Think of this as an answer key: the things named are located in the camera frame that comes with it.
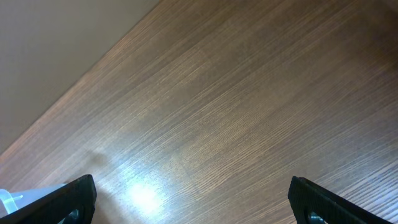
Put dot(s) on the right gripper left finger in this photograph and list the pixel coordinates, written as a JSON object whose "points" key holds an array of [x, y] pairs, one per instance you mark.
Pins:
{"points": [[72, 203]]}

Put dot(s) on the clear plastic storage bin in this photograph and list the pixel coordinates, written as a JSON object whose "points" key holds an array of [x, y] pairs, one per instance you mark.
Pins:
{"points": [[13, 201]]}

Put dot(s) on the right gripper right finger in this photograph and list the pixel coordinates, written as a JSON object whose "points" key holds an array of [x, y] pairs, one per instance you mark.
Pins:
{"points": [[312, 203]]}

